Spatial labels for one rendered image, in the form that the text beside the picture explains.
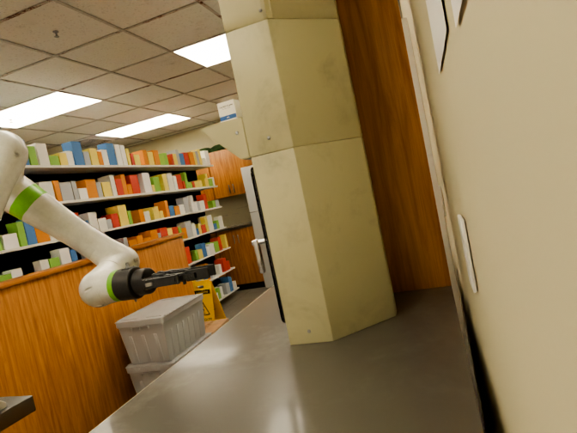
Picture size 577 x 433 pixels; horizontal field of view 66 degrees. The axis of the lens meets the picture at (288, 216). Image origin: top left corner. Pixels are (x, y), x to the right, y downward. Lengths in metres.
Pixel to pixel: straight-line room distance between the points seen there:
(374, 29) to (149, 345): 2.61
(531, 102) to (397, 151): 1.18
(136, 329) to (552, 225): 3.25
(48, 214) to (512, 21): 1.42
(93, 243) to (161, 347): 1.91
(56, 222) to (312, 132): 0.84
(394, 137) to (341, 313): 0.56
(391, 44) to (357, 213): 0.55
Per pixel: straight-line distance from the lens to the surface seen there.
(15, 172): 1.41
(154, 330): 3.28
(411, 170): 1.37
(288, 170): 1.04
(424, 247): 1.39
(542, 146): 0.19
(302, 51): 1.12
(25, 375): 3.06
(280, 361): 1.05
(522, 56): 0.20
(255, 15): 1.13
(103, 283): 1.37
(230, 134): 1.10
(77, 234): 1.50
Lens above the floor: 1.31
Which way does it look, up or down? 3 degrees down
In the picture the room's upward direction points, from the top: 12 degrees counter-clockwise
